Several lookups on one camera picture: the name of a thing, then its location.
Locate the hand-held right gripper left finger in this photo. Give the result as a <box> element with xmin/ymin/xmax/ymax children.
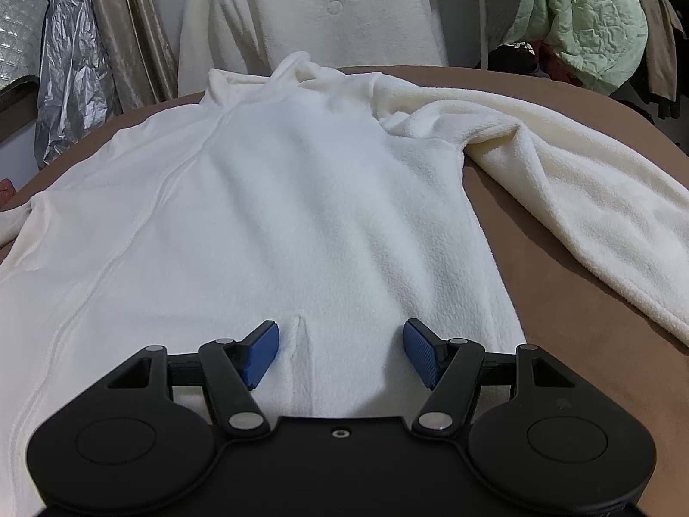
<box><xmin>106</xmin><ymin>319</ymin><xmax>282</xmax><ymax>440</ymax></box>

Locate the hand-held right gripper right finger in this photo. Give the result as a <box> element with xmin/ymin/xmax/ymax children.
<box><xmin>403</xmin><ymin>318</ymin><xmax>576</xmax><ymax>436</ymax></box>

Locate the white fleece jacket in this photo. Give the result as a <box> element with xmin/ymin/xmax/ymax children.
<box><xmin>0</xmin><ymin>51</ymin><xmax>689</xmax><ymax>517</ymax></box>

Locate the pile of dark clothes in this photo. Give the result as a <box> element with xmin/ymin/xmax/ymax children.
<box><xmin>487</xmin><ymin>40</ymin><xmax>582</xmax><ymax>84</ymax></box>

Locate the cream fluffy hanging robe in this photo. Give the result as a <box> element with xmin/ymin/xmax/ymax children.
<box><xmin>177</xmin><ymin>0</ymin><xmax>450</xmax><ymax>99</ymax></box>

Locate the silver foil sheet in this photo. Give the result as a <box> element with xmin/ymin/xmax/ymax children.
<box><xmin>0</xmin><ymin>0</ymin><xmax>124</xmax><ymax>169</ymax></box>

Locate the beige curtain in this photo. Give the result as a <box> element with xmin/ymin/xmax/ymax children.
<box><xmin>83</xmin><ymin>0</ymin><xmax>208</xmax><ymax>104</ymax></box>

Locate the light green quilted jacket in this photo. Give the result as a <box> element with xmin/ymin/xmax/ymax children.
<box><xmin>503</xmin><ymin>0</ymin><xmax>649</xmax><ymax>98</ymax></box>

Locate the brown hanging garment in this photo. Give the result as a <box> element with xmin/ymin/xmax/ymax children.
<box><xmin>635</xmin><ymin>0</ymin><xmax>680</xmax><ymax>119</ymax></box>

